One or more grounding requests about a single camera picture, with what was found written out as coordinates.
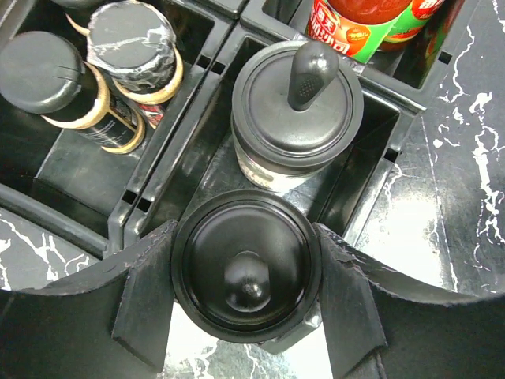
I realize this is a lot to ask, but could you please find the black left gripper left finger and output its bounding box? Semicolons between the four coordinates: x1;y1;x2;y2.
1;220;178;378

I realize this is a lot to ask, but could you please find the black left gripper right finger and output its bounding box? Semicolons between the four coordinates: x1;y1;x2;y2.
315;223;504;378

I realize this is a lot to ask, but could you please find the black top grinder front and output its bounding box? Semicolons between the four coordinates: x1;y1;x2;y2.
170;189;322;355

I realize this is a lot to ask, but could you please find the black grinder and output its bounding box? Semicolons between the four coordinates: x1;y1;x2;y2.
170;189;322;355
231;41;364;193

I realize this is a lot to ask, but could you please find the black compartment organizer tray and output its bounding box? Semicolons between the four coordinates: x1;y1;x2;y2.
1;1;474;257

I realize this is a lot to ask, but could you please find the black top grinder back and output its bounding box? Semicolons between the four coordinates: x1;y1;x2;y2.
231;41;364;193

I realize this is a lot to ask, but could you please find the small glass jar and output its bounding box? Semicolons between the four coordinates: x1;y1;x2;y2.
1;31;145;155
57;1;184;129

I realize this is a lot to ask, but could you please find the red sauce bottle front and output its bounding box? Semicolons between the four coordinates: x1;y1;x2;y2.
307;0;410;63

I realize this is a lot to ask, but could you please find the red sauce bottle yellow cap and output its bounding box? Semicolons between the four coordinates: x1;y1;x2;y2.
379;0;444;51

